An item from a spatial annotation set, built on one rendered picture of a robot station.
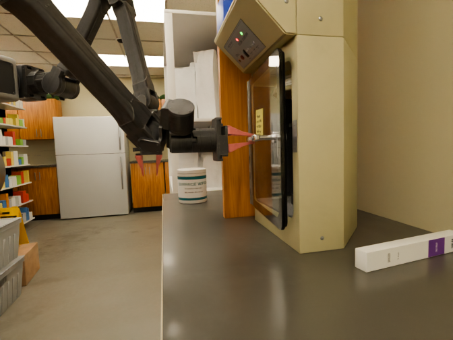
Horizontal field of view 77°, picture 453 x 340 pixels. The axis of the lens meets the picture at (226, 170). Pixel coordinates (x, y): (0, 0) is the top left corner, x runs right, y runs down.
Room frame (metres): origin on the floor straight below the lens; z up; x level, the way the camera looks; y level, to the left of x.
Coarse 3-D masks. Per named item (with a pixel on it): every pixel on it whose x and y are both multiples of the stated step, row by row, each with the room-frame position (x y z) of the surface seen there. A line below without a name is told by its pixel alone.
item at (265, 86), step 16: (272, 64) 0.66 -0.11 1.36; (256, 80) 0.81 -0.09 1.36; (272, 80) 0.66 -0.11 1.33; (256, 96) 0.82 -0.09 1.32; (272, 96) 0.66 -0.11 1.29; (272, 112) 0.67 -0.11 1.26; (272, 128) 0.67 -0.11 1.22; (256, 144) 0.83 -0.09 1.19; (272, 144) 0.67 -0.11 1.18; (256, 160) 0.84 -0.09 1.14; (272, 160) 0.68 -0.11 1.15; (256, 176) 0.84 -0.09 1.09; (272, 176) 0.68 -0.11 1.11; (256, 192) 0.85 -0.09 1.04; (272, 192) 0.68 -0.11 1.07; (256, 208) 0.85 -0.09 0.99; (272, 208) 0.68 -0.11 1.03
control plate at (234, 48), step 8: (240, 24) 0.71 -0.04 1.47; (232, 32) 0.77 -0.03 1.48; (248, 32) 0.71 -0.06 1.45; (232, 40) 0.80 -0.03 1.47; (240, 40) 0.77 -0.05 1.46; (248, 40) 0.74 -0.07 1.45; (256, 40) 0.71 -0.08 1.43; (224, 48) 0.87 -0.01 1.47; (232, 48) 0.84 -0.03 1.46; (240, 48) 0.80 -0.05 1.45; (248, 48) 0.77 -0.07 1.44; (256, 48) 0.74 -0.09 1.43; (232, 56) 0.88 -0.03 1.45; (240, 64) 0.88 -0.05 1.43
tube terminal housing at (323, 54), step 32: (320, 0) 0.63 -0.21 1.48; (352, 0) 0.73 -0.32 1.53; (320, 32) 0.63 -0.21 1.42; (352, 32) 0.73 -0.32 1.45; (288, 64) 0.69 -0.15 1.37; (320, 64) 0.63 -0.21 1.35; (352, 64) 0.73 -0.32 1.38; (320, 96) 0.63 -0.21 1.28; (352, 96) 0.73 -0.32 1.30; (320, 128) 0.63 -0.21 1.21; (352, 128) 0.73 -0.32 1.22; (320, 160) 0.63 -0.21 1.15; (352, 160) 0.73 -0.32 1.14; (320, 192) 0.63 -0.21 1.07; (352, 192) 0.73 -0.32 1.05; (288, 224) 0.67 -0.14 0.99; (320, 224) 0.63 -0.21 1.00; (352, 224) 0.73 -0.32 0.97
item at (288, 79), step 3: (285, 72) 0.75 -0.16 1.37; (288, 72) 0.74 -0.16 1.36; (285, 75) 0.75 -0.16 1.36; (288, 75) 0.73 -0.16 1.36; (285, 78) 0.74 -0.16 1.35; (288, 78) 0.73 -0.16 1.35; (285, 81) 0.73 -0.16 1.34; (288, 81) 0.73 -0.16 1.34; (291, 81) 0.72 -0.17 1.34; (285, 84) 0.73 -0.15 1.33; (288, 84) 0.72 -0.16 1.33; (291, 84) 0.71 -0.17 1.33; (285, 87) 0.72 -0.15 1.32; (288, 87) 0.72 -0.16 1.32; (291, 87) 0.71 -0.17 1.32; (285, 90) 0.72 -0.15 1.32; (288, 90) 0.84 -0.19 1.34; (291, 90) 0.84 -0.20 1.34; (285, 93) 0.83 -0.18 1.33; (288, 93) 0.84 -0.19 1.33; (291, 93) 0.84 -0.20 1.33; (288, 96) 0.84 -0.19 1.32; (291, 96) 0.85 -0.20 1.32
